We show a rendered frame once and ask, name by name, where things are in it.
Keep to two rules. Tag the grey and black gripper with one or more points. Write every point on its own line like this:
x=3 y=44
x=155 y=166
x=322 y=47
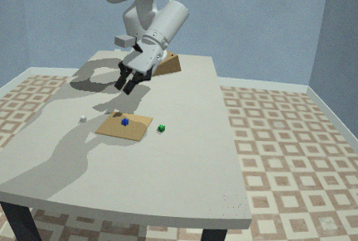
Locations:
x=139 y=63

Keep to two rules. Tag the small green die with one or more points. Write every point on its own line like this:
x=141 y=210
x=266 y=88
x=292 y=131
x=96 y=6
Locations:
x=161 y=128

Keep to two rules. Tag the blue die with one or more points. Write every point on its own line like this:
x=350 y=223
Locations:
x=125 y=121

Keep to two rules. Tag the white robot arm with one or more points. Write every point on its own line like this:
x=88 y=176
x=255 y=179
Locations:
x=165 y=24

